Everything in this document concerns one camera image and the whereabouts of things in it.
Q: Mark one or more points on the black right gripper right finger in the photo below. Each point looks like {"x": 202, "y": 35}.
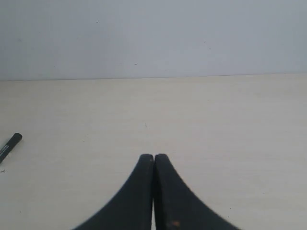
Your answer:
{"x": 176, "y": 207}

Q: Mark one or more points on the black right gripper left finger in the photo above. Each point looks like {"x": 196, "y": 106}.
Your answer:
{"x": 131, "y": 206}

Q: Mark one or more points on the black and white marker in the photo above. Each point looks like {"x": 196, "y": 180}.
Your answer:
{"x": 6, "y": 149}

